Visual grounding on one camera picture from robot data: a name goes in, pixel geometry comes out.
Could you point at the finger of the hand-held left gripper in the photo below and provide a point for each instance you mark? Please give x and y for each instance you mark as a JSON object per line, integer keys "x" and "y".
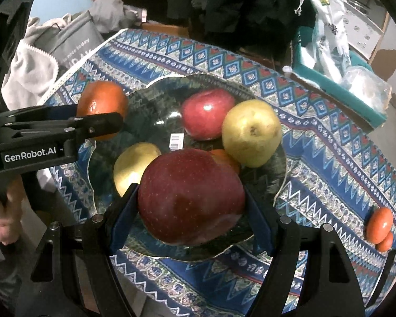
{"x": 62, "y": 110}
{"x": 99, "y": 123}

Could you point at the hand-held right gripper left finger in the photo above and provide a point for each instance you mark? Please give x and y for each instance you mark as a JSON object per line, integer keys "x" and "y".
{"x": 125, "y": 218}

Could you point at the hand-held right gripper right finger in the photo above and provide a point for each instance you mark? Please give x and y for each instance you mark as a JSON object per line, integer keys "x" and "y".
{"x": 260, "y": 221}

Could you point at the orange tangerine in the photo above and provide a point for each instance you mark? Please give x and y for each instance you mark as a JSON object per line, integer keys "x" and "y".
{"x": 379, "y": 224}
{"x": 102, "y": 99}
{"x": 229, "y": 163}
{"x": 385, "y": 242}

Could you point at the small yellow pear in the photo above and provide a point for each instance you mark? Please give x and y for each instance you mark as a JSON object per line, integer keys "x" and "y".
{"x": 132, "y": 168}

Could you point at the clear glass plate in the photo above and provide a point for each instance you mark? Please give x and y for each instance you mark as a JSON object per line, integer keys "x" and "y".
{"x": 151, "y": 115}

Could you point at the dark red speckled apple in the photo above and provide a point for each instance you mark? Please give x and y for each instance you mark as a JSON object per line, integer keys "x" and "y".
{"x": 191, "y": 198}

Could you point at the large yellow pear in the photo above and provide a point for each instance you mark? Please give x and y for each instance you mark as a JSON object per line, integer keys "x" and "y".
{"x": 250, "y": 135}

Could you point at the person's left hand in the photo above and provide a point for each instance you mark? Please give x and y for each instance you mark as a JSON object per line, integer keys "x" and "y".
{"x": 3, "y": 211}

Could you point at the white fleece cloth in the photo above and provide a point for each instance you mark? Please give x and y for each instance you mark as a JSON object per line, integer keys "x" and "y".
{"x": 29, "y": 72}

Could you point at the grey tote bag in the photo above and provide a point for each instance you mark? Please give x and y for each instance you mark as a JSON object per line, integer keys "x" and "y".
{"x": 72, "y": 39}

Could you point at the light grey hoodie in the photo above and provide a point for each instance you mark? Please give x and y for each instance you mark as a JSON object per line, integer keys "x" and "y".
{"x": 39, "y": 28}

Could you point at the blue patterned tablecloth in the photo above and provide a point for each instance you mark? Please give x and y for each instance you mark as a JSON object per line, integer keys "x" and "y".
{"x": 316, "y": 145}

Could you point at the grey garment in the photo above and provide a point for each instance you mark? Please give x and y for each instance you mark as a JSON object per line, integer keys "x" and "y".
{"x": 118, "y": 13}

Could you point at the cardboard box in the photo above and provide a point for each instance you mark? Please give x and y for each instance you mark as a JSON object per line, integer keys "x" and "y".
{"x": 333, "y": 99}

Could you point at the teal box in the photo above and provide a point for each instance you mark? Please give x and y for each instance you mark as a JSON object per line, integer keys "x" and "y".
{"x": 359, "y": 102}

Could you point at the clear plastic bag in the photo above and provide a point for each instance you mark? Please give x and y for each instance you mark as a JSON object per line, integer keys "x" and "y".
{"x": 366, "y": 87}

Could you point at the dark hanging jacket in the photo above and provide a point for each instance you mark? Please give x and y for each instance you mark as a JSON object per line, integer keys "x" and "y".
{"x": 250, "y": 13}

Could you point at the white printed plastic bag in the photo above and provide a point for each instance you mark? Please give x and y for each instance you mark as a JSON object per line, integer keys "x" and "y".
{"x": 330, "y": 23}

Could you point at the white printed cabinet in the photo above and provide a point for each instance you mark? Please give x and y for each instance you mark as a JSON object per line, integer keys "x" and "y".
{"x": 363, "y": 29}

